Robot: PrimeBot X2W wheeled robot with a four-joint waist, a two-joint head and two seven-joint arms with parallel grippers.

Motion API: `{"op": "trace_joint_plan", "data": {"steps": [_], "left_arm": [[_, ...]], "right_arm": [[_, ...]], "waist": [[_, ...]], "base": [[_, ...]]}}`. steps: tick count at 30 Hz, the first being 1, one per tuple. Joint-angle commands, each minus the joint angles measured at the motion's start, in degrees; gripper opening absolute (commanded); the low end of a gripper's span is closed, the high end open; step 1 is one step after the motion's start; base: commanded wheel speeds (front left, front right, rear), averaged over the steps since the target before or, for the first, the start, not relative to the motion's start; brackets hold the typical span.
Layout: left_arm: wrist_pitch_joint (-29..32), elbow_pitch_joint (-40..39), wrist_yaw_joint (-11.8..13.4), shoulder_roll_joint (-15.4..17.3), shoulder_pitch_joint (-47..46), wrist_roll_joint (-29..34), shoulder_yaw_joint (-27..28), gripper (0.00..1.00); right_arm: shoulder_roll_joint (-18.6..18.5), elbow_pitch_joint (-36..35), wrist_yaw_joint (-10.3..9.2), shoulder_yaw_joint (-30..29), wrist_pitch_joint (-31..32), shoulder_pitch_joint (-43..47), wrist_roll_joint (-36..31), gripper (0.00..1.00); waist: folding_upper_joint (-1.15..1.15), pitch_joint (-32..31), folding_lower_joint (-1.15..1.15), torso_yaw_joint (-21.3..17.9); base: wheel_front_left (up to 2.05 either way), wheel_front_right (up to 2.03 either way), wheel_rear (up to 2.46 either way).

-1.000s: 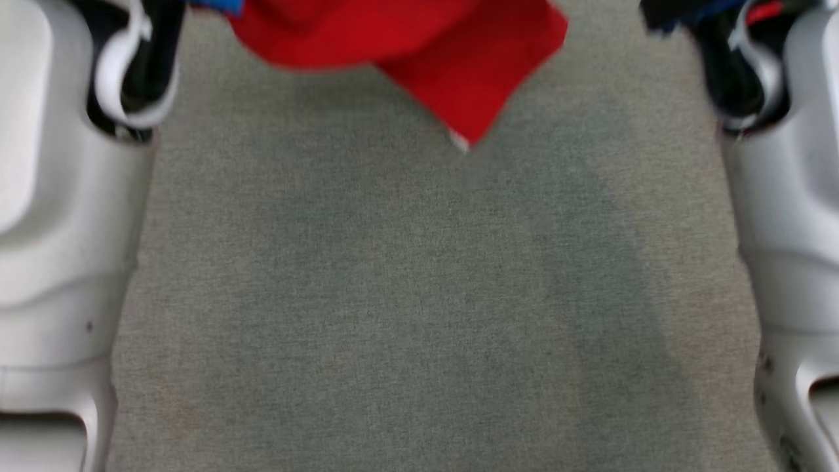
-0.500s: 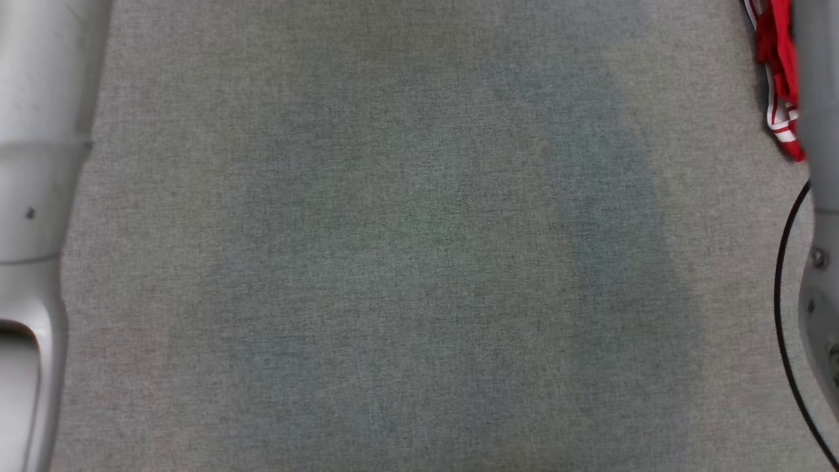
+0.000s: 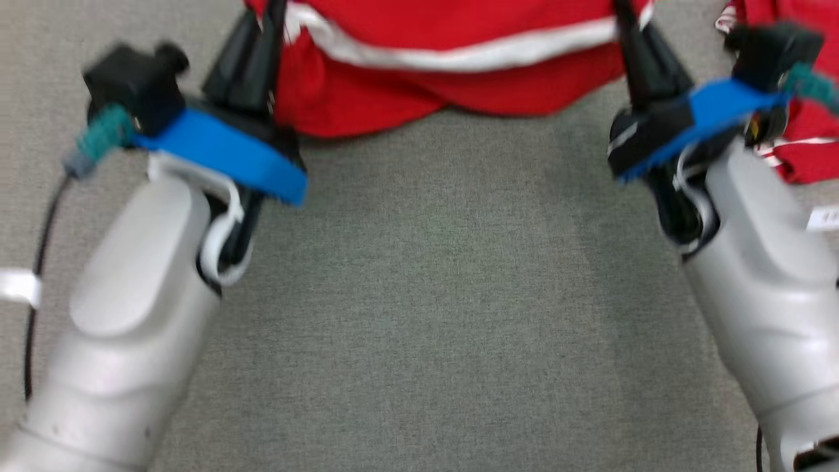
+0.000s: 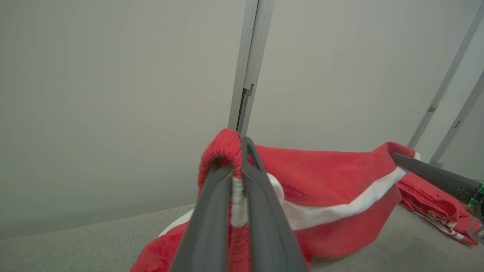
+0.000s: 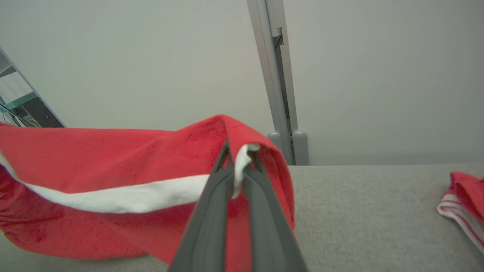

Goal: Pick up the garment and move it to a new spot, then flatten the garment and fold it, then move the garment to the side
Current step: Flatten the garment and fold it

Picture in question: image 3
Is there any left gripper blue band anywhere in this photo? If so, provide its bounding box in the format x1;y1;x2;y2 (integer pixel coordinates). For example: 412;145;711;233
133;0;309;290

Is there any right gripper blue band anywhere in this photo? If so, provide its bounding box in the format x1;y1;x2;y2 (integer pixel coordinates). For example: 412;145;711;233
608;0;788;254

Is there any red basketball jersey number 23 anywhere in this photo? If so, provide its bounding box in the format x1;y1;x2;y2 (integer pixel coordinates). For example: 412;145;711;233
714;0;839;186

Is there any red shorts white trim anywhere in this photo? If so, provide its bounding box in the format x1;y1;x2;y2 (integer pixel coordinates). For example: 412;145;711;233
244;0;657;139

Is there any green right camera connector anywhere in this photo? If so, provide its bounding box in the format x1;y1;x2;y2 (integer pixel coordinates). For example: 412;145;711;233
783;62;839;113

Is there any green camera connector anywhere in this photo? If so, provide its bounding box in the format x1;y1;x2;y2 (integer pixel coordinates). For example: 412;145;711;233
783;62;839;113
64;104;137;179

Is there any green left camera connector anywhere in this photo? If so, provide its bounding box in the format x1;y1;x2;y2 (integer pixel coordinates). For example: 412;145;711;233
64;104;137;179

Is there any black left camera cable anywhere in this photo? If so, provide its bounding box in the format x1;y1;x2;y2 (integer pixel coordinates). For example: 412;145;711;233
23;173;74;402

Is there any white tape on left cable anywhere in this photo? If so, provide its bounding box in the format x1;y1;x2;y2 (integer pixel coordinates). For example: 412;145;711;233
0;267;43;309

